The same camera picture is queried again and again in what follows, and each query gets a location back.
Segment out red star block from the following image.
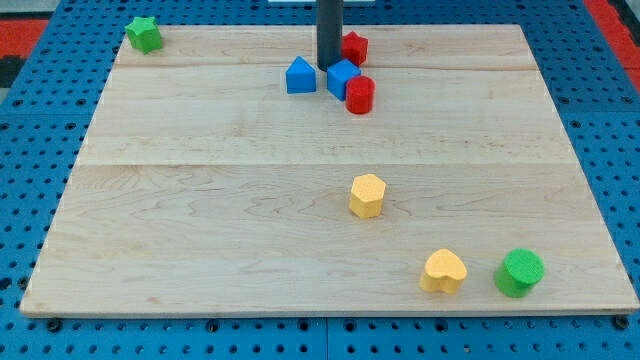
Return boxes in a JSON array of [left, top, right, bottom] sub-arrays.
[[341, 31, 369, 66]]

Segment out green star block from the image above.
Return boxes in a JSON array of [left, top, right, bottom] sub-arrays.
[[125, 17, 163, 54]]

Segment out yellow hexagon block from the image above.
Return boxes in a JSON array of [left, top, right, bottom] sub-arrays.
[[349, 174, 386, 219]]

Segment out red cylinder block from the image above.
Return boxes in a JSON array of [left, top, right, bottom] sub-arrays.
[[345, 75, 375, 114]]

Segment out blue triangle block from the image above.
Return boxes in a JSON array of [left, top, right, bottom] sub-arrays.
[[285, 56, 316, 94]]

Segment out blue cube block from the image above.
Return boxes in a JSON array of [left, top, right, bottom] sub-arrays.
[[326, 59, 361, 101]]

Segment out light wooden board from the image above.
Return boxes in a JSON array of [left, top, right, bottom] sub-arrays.
[[20, 25, 639, 318]]

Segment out yellow heart block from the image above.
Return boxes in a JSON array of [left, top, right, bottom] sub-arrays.
[[419, 248, 468, 294]]

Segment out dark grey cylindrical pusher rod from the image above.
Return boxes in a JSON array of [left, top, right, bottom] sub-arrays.
[[316, 0, 343, 71]]

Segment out green cylinder block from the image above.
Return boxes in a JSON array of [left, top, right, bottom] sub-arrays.
[[494, 248, 545, 298]]

